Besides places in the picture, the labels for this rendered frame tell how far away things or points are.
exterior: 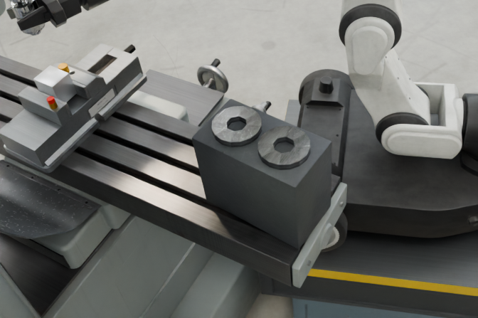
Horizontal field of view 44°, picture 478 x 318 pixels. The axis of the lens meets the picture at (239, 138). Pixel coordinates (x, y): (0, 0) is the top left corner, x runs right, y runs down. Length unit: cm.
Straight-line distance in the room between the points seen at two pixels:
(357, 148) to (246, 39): 148
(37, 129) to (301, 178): 63
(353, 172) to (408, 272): 31
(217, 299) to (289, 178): 99
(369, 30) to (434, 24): 183
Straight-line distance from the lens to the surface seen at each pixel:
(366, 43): 139
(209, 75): 189
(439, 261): 175
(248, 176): 102
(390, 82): 153
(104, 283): 150
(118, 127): 138
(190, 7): 340
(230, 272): 195
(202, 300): 191
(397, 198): 164
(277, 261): 110
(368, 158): 172
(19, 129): 137
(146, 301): 175
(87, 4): 126
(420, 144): 162
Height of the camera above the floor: 187
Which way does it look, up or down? 47 degrees down
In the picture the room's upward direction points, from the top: 9 degrees counter-clockwise
